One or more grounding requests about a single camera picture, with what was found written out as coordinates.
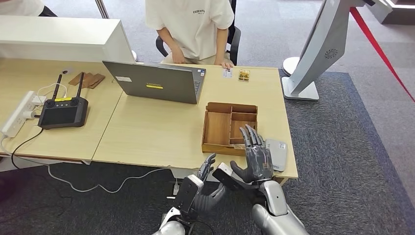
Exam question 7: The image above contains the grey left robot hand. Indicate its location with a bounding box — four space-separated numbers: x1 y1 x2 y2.
191 153 228 215

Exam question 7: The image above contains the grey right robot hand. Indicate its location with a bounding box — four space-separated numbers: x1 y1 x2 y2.
229 124 275 184

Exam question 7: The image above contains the person's right hand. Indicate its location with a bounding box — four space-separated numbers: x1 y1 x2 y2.
171 48 186 65

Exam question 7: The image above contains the white card reader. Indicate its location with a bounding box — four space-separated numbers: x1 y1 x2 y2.
266 139 288 172

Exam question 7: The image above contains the person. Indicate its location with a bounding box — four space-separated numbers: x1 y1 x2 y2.
145 0 235 70
0 0 57 17

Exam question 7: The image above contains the grey laptop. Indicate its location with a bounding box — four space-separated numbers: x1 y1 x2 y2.
102 60 207 105

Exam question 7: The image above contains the wooden organizer tray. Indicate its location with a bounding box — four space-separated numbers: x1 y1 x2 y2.
201 102 259 158

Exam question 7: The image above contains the white round stanchion base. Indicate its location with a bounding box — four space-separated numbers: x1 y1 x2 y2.
282 56 300 76

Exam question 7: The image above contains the dark grey floor rug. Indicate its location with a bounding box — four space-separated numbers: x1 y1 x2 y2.
0 71 415 235

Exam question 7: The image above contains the grey metal pole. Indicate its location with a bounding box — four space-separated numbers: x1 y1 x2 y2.
94 0 110 19

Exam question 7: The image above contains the white kiosk stand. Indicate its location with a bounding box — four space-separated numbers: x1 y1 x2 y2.
281 0 377 101

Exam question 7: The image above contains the white reception counter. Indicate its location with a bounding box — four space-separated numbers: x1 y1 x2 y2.
0 15 136 64

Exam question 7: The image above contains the black remote controller with antennas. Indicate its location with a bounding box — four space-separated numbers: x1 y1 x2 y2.
37 71 89 130

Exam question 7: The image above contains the red barrier belt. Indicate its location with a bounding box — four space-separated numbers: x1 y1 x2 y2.
349 6 415 103

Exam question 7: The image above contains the white power strip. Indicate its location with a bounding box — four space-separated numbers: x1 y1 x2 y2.
1 91 36 139

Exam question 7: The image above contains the grey display plinth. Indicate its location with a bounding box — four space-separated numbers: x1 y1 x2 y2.
366 0 415 26

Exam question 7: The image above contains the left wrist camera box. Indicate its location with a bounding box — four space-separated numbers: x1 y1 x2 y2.
173 175 204 215

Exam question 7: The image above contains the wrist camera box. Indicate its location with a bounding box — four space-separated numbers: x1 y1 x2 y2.
173 175 204 215
212 162 260 192

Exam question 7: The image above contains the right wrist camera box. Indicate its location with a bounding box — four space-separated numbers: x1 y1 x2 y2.
212 162 260 192

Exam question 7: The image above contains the white floor cable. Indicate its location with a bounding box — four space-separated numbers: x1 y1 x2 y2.
0 135 171 194

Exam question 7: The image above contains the white desk cable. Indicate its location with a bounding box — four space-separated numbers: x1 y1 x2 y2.
36 83 68 105

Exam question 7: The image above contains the black controller cable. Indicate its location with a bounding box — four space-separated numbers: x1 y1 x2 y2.
11 128 45 170

